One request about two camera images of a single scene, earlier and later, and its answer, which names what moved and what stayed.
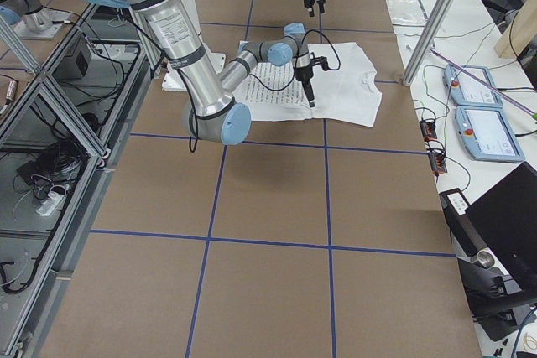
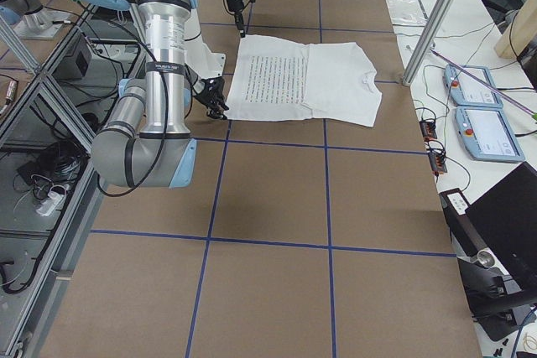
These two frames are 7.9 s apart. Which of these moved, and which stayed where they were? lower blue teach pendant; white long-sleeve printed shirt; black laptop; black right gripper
Moved: black right gripper
Stayed: lower blue teach pendant; white long-sleeve printed shirt; black laptop
